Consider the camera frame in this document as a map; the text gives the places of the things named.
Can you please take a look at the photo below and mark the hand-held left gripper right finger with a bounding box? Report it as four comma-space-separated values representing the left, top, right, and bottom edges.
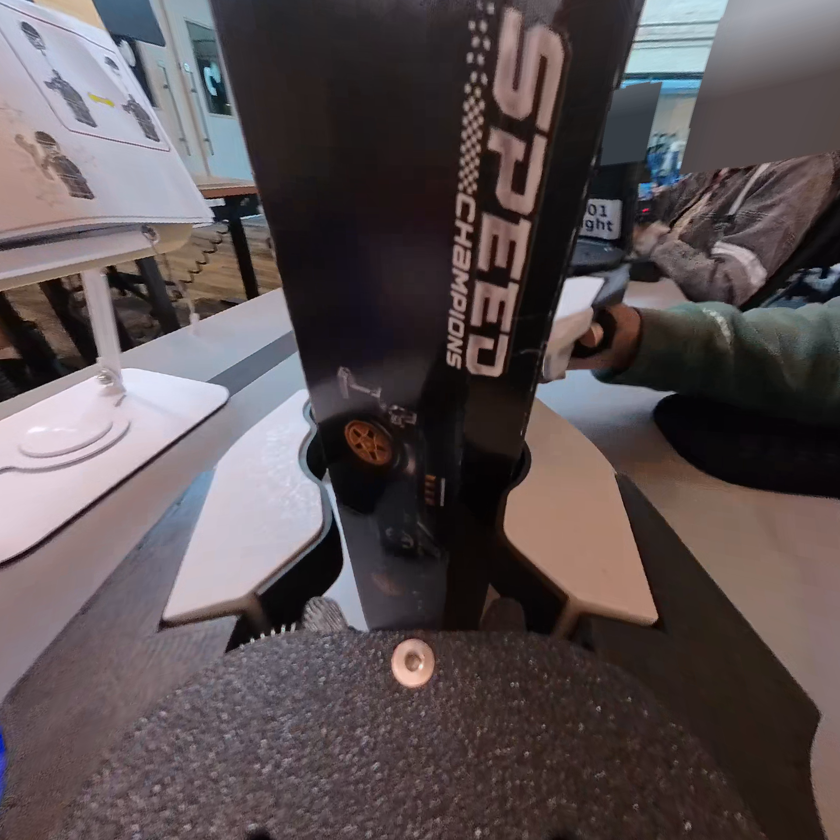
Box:
502, 399, 659, 624

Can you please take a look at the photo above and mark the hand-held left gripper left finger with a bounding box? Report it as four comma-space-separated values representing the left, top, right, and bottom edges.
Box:
161, 390, 333, 624

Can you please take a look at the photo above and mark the black lego set box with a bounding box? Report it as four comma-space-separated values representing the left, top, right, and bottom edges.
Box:
210, 0, 647, 632

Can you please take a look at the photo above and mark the person's right forearm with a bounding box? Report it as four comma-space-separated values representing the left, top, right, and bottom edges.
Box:
594, 301, 840, 409

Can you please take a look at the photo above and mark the person's right hand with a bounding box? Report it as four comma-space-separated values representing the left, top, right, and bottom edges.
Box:
577, 304, 643, 375

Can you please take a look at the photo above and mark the black padded chair armrest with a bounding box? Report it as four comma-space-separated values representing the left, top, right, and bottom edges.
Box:
653, 392, 840, 497

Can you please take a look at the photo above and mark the wooden office table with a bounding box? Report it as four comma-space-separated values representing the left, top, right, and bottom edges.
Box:
196, 177, 263, 303

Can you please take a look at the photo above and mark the black white marker sign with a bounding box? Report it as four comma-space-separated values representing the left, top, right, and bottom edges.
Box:
199, 46, 235, 118

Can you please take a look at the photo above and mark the studio light with black flaps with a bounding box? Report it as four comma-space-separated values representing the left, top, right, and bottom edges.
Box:
92, 0, 166, 48

